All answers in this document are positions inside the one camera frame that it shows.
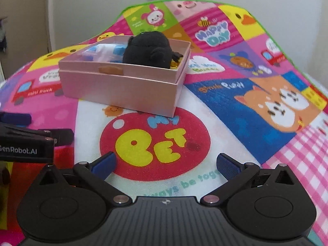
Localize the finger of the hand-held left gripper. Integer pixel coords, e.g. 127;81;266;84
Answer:
38;129;75;146
0;111;33;126

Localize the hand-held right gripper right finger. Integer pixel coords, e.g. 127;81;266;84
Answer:
200;153;296;205

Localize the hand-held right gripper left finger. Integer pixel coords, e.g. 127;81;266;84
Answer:
38;152;130;206

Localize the pink cardboard box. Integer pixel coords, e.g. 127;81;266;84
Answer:
58;36;191;118

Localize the blue and white packet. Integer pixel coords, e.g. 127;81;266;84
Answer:
82;43;128;63

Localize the black plush toy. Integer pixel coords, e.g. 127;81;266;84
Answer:
122;31;184;69

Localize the colourful printed play mat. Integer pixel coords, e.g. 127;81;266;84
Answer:
0;0;328;246

